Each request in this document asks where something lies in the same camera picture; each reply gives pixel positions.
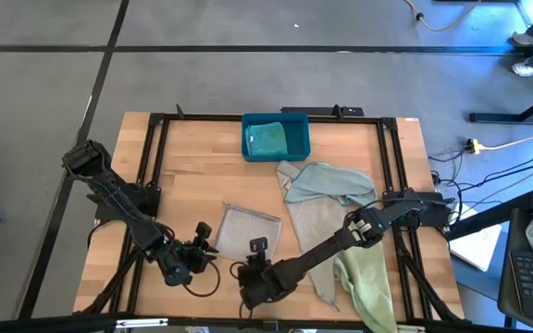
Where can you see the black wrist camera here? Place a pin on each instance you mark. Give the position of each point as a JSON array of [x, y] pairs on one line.
[[258, 244], [203, 230]]

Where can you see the small grey waffle towel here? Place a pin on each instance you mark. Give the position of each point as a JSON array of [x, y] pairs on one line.
[[248, 229]]

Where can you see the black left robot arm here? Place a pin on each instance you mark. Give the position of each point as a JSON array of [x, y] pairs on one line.
[[118, 199]]

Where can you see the white flat box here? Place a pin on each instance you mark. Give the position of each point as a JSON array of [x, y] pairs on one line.
[[477, 247]]

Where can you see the teal fluffy microfiber towel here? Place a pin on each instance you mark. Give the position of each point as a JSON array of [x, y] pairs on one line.
[[266, 139]]

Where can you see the teal plastic bin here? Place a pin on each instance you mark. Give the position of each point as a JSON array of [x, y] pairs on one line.
[[299, 139]]

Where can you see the large grey waffle towel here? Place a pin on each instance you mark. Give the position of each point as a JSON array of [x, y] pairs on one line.
[[313, 222]]

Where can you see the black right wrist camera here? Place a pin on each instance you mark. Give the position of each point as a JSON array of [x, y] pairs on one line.
[[258, 244]]

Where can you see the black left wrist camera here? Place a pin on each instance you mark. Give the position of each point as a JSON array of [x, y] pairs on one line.
[[203, 230]]

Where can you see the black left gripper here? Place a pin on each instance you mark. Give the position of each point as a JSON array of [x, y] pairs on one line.
[[181, 263]]

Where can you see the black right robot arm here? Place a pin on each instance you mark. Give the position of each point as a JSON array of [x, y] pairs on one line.
[[322, 252]]

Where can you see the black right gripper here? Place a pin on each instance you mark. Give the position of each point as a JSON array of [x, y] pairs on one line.
[[259, 284]]

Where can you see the pale green microfiber towel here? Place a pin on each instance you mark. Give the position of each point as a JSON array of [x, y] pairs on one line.
[[368, 282]]

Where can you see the pale blue smooth towel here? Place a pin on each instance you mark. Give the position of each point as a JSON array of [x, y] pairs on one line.
[[331, 182]]

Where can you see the yellow power plug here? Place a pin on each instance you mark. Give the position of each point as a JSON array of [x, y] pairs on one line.
[[474, 147]]

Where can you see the black desk leg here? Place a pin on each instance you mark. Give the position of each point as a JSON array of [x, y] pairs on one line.
[[498, 118]]

